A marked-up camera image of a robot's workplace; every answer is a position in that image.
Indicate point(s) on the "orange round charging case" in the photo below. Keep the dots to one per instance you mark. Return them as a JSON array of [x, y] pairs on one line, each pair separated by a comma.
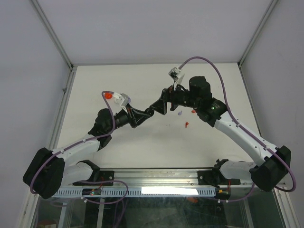
[[108, 95]]

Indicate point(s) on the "white slotted cable duct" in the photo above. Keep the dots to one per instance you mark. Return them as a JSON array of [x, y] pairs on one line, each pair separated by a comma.
[[135, 192]]

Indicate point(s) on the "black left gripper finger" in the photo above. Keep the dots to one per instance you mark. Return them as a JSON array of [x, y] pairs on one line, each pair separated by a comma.
[[141, 118], [139, 112]]

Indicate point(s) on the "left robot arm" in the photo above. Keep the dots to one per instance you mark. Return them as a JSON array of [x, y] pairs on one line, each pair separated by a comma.
[[51, 169]]

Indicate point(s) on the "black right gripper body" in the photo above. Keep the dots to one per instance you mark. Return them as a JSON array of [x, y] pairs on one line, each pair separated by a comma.
[[168, 94]]

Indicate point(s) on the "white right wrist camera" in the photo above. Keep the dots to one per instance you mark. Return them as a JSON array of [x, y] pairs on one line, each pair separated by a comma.
[[177, 75]]

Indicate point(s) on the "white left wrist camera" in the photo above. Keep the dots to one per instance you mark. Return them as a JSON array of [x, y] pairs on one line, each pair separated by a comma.
[[122, 97]]

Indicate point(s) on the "aluminium mounting rail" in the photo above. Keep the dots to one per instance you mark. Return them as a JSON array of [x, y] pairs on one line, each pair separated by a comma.
[[201, 177]]

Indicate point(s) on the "aluminium frame post right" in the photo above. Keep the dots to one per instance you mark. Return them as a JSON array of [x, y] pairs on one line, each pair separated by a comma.
[[267, 14]]

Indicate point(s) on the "aluminium frame post left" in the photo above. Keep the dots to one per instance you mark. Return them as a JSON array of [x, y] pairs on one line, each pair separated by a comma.
[[51, 32]]

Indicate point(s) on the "aluminium frame post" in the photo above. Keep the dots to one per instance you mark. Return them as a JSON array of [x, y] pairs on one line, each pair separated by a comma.
[[267, 14], [51, 32]]

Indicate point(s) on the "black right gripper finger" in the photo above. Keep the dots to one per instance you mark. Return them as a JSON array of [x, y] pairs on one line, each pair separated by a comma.
[[158, 105], [161, 111]]

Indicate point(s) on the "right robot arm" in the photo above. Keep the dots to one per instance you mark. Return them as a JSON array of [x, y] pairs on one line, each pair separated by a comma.
[[271, 163]]

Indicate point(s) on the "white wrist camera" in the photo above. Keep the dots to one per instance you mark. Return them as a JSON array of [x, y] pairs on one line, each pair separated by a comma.
[[177, 75], [122, 97]]

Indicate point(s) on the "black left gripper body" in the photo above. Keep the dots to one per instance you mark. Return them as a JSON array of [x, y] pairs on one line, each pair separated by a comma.
[[132, 119]]

